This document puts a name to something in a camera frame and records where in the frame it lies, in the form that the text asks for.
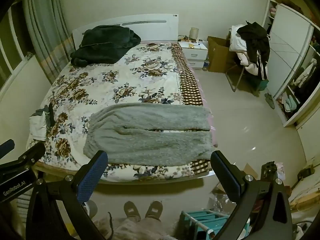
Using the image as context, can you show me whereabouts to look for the black jacket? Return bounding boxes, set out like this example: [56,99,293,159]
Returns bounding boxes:
[236,21,271,81]

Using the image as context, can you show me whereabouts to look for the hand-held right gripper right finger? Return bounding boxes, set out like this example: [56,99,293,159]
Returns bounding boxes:
[211,150,294,240]

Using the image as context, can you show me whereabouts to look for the grey fluffy pants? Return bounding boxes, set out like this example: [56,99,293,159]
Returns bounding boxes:
[83,103,214,167]

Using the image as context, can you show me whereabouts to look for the dark grey garment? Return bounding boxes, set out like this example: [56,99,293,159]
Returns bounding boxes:
[37,103,57,128]

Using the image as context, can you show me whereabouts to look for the person's brown slipper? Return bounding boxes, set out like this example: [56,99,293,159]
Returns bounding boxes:
[145,200,164,221]
[123,200,141,222]

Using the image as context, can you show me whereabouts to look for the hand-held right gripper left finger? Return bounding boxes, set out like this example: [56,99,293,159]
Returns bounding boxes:
[26,150,109,240]

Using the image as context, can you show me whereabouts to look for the dark green duvet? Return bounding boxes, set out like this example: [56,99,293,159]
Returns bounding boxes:
[70,25,142,67]

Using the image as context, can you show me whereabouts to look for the white framed window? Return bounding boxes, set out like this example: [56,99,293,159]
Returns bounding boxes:
[0,1,38,92]

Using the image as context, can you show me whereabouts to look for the floral blanket with checked border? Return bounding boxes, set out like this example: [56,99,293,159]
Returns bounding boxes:
[27,42,212,182]

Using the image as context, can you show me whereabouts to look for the person's right brown slipper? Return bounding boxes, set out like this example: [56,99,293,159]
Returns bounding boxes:
[145,200,164,221]

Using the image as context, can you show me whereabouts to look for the clear plastic bag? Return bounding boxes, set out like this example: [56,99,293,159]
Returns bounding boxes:
[207,182,237,214]

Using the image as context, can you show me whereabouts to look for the teal storage rack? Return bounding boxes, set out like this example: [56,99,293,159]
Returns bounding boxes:
[179,209,249,240]

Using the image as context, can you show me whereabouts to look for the brown cardboard box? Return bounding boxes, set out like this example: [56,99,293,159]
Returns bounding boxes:
[207,36,238,74]

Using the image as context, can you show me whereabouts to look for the white nightstand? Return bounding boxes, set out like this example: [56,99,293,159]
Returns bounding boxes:
[178,40,209,70]

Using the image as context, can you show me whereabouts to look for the white sliding door wardrobe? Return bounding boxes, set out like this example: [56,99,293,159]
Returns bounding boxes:
[261,0,320,128]

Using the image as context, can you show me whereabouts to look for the white bed headboard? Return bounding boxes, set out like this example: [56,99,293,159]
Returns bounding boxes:
[72,12,179,51]

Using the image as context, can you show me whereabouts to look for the striped grey curtain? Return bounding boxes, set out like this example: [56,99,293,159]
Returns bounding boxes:
[21,0,76,85]

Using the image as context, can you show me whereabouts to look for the person's left brown slipper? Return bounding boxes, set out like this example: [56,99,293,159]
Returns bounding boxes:
[123,200,141,222]

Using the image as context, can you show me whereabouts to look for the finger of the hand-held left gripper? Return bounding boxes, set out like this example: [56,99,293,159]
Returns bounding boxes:
[0,142,46,173]
[0,139,15,159]

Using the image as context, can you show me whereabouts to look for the metal folding chair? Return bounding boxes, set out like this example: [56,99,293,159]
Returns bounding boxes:
[226,25,270,93]

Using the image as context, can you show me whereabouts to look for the grey green slippers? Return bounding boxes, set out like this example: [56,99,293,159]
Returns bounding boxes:
[264,92,276,110]

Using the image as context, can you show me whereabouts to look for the black gadget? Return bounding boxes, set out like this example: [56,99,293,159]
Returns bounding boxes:
[261,161,278,181]

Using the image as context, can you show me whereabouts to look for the grey round object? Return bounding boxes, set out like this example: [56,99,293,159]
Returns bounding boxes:
[84,201,98,218]

